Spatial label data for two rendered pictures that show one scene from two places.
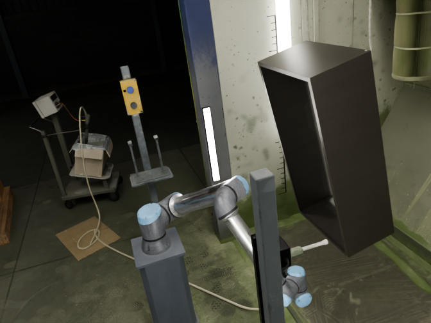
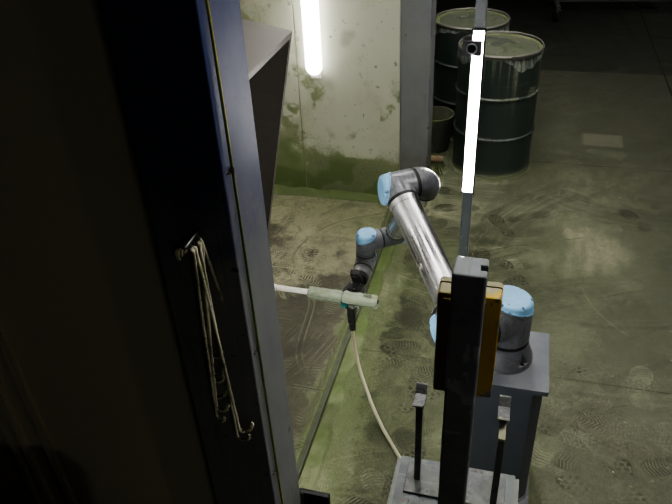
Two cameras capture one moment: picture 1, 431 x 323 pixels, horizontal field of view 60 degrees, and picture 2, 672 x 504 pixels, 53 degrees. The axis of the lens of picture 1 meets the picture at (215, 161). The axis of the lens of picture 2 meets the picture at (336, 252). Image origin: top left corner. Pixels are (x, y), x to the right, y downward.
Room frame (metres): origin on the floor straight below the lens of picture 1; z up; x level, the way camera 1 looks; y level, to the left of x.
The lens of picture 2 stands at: (3.80, 0.86, 2.33)
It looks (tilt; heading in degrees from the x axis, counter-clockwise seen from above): 34 degrees down; 211
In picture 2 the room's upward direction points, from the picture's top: 3 degrees counter-clockwise
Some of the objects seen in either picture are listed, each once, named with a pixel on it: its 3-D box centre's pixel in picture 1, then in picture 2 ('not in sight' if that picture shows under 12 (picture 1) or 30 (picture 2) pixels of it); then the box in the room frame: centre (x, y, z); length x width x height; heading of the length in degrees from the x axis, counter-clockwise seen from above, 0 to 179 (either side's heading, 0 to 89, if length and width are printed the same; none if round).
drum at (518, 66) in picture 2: not in sight; (495, 105); (-0.67, -0.44, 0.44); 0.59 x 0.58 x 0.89; 29
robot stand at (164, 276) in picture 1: (166, 284); (496, 417); (1.99, 0.45, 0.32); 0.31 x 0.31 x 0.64; 14
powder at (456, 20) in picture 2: not in sight; (471, 19); (-1.19, -0.84, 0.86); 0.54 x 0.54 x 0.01
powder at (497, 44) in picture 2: not in sight; (500, 46); (-0.67, -0.45, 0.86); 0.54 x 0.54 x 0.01
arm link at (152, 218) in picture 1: (152, 220); (507, 315); (1.99, 0.44, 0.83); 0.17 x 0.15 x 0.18; 139
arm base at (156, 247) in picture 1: (155, 239); (505, 345); (1.99, 0.45, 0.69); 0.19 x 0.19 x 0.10
